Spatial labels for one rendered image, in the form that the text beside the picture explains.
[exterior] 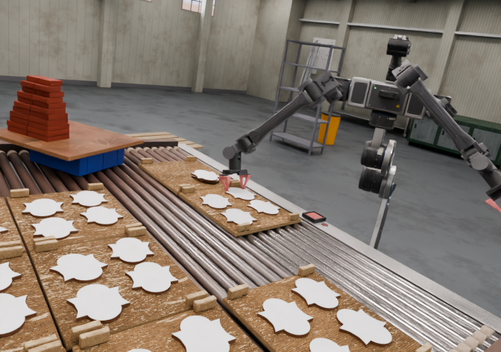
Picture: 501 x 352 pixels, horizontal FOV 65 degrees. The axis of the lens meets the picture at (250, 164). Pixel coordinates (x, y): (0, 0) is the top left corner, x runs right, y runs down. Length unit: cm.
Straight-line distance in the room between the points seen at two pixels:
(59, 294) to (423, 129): 970
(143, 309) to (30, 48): 1048
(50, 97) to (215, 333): 134
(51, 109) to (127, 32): 1038
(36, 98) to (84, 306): 117
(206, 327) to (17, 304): 43
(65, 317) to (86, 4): 1098
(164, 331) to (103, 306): 16
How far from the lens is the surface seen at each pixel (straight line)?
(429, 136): 1028
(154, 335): 98
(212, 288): 118
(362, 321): 115
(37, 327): 102
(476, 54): 1237
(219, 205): 165
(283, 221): 162
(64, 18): 1154
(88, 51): 1181
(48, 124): 197
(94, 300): 106
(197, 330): 98
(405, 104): 219
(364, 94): 221
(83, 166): 191
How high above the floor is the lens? 157
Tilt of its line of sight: 16 degrees down
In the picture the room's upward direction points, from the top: 9 degrees clockwise
